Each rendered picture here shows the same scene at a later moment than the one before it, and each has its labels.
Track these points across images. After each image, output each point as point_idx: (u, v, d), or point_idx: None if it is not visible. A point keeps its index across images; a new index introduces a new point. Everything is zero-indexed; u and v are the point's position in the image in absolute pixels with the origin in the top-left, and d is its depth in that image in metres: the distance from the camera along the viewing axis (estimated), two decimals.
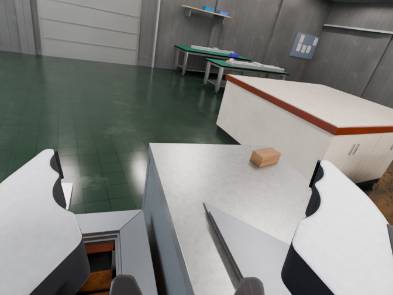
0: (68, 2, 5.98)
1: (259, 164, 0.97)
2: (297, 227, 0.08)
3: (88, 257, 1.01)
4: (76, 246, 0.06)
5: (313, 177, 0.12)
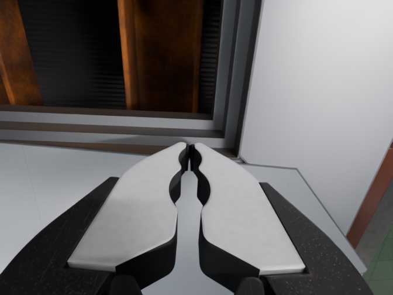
0: None
1: None
2: (202, 218, 0.08)
3: None
4: (166, 242, 0.07)
5: (192, 160, 0.12)
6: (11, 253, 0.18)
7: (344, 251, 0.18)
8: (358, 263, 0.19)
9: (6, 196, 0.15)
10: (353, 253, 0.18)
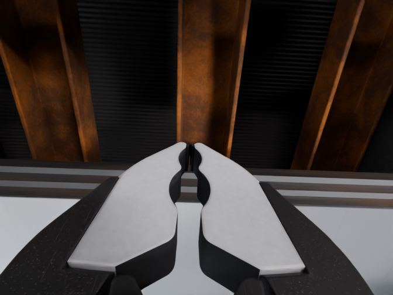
0: None
1: None
2: (202, 218, 0.08)
3: None
4: (166, 242, 0.07)
5: (192, 161, 0.12)
6: None
7: None
8: None
9: None
10: None
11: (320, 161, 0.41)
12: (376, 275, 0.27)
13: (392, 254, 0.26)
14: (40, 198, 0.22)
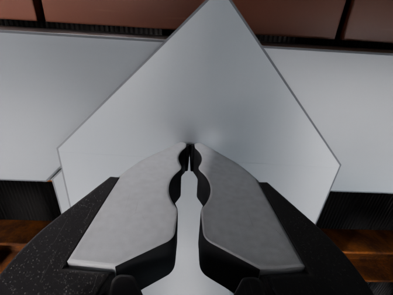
0: None
1: None
2: (202, 218, 0.08)
3: None
4: (166, 242, 0.07)
5: (192, 161, 0.12)
6: None
7: (173, 51, 0.12)
8: (201, 16, 0.11)
9: None
10: (178, 34, 0.12)
11: None
12: None
13: None
14: None
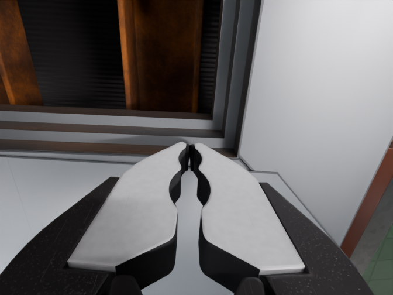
0: None
1: None
2: (202, 218, 0.08)
3: None
4: (166, 242, 0.07)
5: (192, 160, 0.12)
6: (4, 261, 0.18)
7: None
8: None
9: None
10: None
11: None
12: None
13: None
14: None
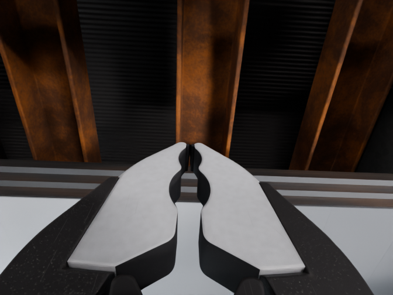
0: None
1: None
2: (202, 218, 0.08)
3: None
4: (166, 242, 0.07)
5: (192, 161, 0.12)
6: None
7: None
8: None
9: None
10: None
11: (318, 161, 0.41)
12: (363, 274, 0.28)
13: (378, 253, 0.26)
14: (27, 198, 0.22)
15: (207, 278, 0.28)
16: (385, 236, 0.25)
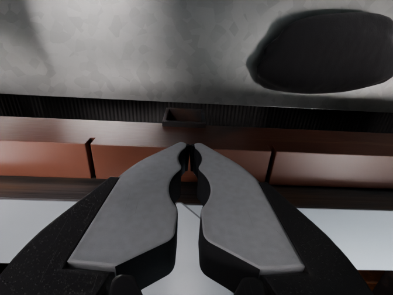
0: None
1: None
2: (202, 218, 0.08)
3: None
4: (166, 242, 0.07)
5: (192, 161, 0.12)
6: None
7: None
8: None
9: None
10: None
11: None
12: None
13: None
14: None
15: None
16: None
